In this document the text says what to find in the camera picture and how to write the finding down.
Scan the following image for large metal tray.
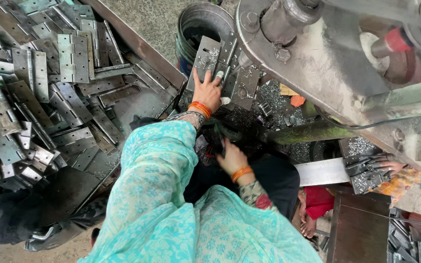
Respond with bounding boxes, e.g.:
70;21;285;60
0;0;188;220

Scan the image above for orange left wrist bangles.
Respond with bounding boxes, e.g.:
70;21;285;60
187;101;213;121

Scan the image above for narrow steel strip hinge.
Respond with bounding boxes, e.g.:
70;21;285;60
216;32;239;79

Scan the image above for orange right wrist bangles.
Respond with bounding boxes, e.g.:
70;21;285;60
230;166;255;184

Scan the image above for heap of steel hinges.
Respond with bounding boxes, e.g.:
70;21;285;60
0;0;180;185

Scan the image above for grey metal bucket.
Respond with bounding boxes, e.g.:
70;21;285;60
175;2;237;78

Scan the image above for green machine lever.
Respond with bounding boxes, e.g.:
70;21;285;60
260;120;357;145

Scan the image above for person's turquoise patterned garment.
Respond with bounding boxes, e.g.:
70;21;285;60
77;120;324;263

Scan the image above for black machine handle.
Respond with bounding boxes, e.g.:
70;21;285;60
210;124;227;158

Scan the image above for grey drill press machine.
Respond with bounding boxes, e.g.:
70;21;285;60
234;0;421;180

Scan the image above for pile of dark metal parts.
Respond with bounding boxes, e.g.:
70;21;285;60
387;207;421;263

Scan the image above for steel hinge plate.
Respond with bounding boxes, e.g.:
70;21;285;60
230;66;261;111

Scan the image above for brown metal stand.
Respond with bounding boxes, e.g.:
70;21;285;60
326;191;392;263

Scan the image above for person's left hand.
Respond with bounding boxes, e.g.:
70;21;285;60
190;68;231;111

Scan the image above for person's right hand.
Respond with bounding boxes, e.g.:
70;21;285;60
216;138;250;176

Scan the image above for bunch of dark hinges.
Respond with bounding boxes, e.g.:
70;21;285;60
344;153;392;195

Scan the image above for person's black trousers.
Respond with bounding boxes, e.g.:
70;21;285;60
183;153;301;221

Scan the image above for orange wrist bangles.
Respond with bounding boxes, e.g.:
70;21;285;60
230;166;255;184
187;101;213;121

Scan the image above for black bag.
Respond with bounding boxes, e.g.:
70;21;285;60
0;166;110;253

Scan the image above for pile of metal swarf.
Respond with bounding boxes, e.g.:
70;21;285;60
181;78;319;163

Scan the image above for steel hinge with swarf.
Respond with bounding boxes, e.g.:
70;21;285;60
186;35;222;93

